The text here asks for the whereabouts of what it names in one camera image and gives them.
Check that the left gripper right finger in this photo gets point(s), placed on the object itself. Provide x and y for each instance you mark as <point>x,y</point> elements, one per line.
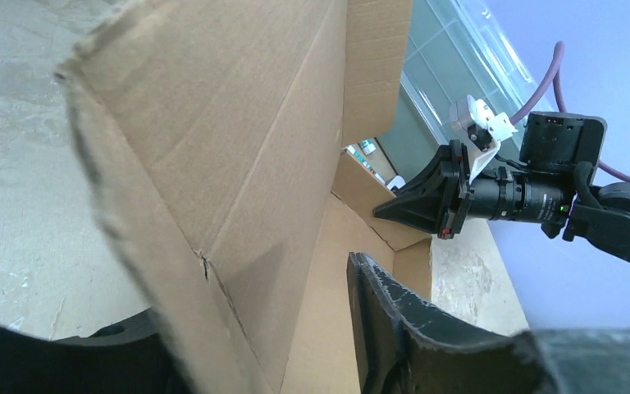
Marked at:
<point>406,344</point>

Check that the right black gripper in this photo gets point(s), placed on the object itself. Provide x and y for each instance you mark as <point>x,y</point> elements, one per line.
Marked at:
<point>440,198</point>

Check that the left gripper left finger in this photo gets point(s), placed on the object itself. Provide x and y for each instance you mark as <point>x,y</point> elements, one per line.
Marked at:
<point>124,357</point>

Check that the brown cardboard box sheet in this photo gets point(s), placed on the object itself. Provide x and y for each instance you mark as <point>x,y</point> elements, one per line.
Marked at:
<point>215,135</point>

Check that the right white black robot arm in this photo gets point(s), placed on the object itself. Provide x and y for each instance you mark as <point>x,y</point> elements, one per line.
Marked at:
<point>557,142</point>

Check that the pink white clip tool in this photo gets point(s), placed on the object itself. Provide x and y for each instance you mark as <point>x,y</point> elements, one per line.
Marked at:
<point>396,183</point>

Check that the green white tube upper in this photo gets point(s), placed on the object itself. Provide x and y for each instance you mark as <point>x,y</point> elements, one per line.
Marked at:
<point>367,146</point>

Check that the green white tube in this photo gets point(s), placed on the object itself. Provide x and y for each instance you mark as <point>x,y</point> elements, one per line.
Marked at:
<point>367,146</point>
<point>360,157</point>

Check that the green white tube lower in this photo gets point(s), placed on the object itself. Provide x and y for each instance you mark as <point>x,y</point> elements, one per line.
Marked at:
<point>360,157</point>

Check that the clear plastic storage bin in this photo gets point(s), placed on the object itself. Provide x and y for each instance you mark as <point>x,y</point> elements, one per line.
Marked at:
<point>454,49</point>

